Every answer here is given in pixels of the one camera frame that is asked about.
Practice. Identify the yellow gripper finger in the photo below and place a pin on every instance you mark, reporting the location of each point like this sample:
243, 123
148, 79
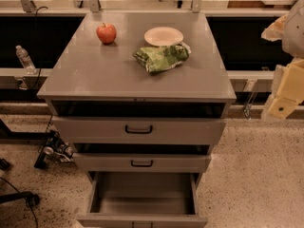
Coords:
277, 109

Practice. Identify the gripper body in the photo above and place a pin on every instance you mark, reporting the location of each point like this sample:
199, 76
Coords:
294, 32

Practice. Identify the grey bottom drawer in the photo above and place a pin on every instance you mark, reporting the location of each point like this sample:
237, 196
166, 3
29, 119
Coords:
143, 200

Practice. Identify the grey drawer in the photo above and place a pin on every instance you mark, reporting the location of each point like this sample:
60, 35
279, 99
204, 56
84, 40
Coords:
143, 200
142, 158
139, 122

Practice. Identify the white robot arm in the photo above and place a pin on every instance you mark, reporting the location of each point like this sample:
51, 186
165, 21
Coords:
289, 29

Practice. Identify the grey drawer cabinet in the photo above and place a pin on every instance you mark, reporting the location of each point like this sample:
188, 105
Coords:
89, 70

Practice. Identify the grey middle drawer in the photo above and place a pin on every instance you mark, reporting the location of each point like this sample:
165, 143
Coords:
142, 158

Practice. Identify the grey top drawer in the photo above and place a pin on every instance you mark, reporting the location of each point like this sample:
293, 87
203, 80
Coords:
139, 122

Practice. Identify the metal clamp hook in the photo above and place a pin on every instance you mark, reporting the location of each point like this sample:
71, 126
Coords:
250, 88

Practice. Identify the green chip bag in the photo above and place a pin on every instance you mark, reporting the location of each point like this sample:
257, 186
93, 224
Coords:
159, 59

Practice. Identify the white plate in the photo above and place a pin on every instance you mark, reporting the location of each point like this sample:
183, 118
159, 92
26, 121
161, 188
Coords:
163, 36

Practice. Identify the red apple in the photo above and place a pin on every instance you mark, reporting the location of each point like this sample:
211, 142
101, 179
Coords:
106, 33

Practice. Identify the black device on floor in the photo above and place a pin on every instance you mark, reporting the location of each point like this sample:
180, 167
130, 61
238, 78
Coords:
55, 148

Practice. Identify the clear plastic water bottle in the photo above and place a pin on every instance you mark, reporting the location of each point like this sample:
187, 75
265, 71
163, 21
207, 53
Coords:
25, 60

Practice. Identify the black chair leg caster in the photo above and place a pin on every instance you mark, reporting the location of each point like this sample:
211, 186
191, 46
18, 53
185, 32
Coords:
30, 199

